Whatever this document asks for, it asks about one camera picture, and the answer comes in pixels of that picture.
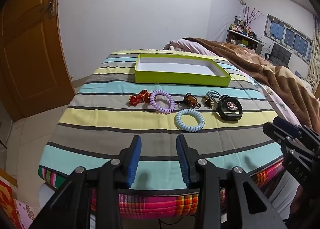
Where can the brown amber hair clip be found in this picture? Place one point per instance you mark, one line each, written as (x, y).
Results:
(189, 99)

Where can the wooden door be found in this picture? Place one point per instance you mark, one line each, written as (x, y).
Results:
(30, 56)

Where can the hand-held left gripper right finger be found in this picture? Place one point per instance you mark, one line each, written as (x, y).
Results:
(183, 161)

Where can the pink floral box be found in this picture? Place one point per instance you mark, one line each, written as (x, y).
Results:
(25, 210)

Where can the black wrist band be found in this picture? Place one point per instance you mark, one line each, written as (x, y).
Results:
(226, 118)

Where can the green cardboard box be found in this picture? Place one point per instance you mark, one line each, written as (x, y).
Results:
(180, 80)

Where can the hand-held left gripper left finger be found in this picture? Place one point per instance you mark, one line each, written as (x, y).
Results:
(133, 161)

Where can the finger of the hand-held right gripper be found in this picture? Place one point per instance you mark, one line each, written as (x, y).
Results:
(275, 132)
(287, 125)

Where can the black chair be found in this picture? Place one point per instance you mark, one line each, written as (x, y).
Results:
(280, 55)

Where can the cluttered shelf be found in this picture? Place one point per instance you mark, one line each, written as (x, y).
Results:
(240, 36)

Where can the window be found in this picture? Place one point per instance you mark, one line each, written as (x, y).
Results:
(287, 35)

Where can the metal door latch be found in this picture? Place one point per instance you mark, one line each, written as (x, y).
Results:
(51, 6)

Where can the striped cloth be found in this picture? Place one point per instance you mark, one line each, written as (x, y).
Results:
(100, 119)

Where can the brown blanket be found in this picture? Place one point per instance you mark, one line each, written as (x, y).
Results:
(275, 73)

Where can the plaid cloth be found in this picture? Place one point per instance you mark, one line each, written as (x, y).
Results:
(155, 204)

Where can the white pillow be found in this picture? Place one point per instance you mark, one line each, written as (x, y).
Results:
(173, 48)

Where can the person's right forearm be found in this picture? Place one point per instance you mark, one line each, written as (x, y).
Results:
(307, 206)

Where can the orange hair clip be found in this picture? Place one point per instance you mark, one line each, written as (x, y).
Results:
(145, 93)

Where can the purple flower branches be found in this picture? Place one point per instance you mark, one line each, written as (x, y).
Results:
(250, 17)

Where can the patterned curtain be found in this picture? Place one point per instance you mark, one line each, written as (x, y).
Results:
(315, 51)

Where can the person's grey clothing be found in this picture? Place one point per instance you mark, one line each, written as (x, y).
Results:
(285, 194)

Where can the red hair clip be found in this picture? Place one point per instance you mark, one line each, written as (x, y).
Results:
(135, 100)

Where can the red paper item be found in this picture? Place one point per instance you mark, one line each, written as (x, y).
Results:
(7, 204)

